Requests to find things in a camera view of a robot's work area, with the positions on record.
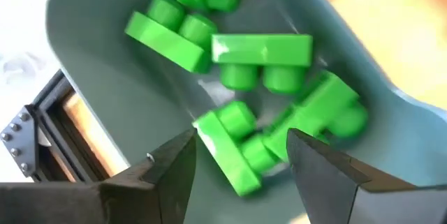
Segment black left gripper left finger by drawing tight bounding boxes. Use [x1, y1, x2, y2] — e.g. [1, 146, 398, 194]
[0, 128, 197, 224]

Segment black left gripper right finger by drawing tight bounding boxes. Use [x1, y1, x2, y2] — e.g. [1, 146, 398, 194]
[286, 128, 447, 224]

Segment grey-blue plastic bin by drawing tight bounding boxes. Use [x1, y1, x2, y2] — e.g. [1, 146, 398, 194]
[45, 0, 447, 224]

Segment grey bolted corner bracket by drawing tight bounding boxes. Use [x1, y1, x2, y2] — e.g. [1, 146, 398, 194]
[0, 106, 38, 178]

